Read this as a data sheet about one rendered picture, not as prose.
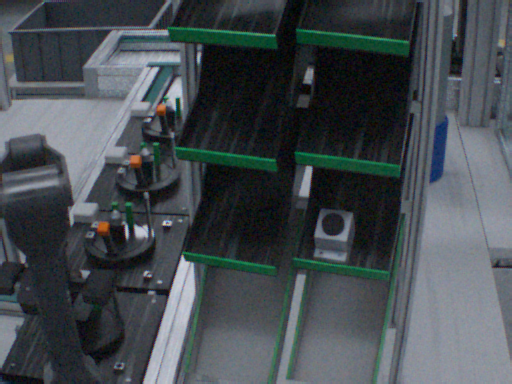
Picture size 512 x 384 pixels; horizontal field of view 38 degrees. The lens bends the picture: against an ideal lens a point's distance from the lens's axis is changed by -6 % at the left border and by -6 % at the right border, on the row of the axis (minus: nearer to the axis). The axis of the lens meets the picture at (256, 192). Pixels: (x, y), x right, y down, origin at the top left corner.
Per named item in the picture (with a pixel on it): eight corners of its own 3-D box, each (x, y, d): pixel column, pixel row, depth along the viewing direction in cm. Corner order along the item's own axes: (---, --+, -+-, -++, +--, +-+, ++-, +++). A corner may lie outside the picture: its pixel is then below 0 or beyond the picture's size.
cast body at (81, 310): (87, 321, 121) (80, 287, 117) (61, 319, 121) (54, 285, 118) (99, 289, 128) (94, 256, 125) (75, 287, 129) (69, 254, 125)
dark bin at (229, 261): (277, 277, 105) (270, 250, 99) (185, 262, 108) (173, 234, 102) (320, 116, 119) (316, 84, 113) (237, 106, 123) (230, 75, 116)
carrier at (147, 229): (169, 298, 138) (163, 241, 132) (45, 287, 140) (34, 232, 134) (192, 224, 159) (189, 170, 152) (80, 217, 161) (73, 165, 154)
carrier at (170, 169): (192, 223, 159) (189, 169, 152) (81, 216, 161) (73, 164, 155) (211, 164, 179) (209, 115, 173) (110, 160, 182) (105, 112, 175)
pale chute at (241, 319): (275, 389, 113) (269, 389, 109) (192, 373, 117) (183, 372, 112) (310, 208, 119) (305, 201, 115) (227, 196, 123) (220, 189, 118)
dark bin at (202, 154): (277, 173, 96) (270, 136, 90) (177, 160, 100) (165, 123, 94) (321, 18, 111) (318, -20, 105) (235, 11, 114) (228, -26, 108)
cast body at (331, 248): (346, 272, 105) (344, 245, 99) (314, 267, 106) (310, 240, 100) (357, 219, 109) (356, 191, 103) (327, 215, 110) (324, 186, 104)
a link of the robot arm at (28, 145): (74, 202, 77) (57, 103, 78) (-4, 216, 75) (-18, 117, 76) (73, 237, 105) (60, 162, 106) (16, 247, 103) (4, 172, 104)
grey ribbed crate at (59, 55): (155, 82, 304) (152, 28, 292) (13, 82, 310) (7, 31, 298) (176, 45, 340) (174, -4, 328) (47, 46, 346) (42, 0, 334)
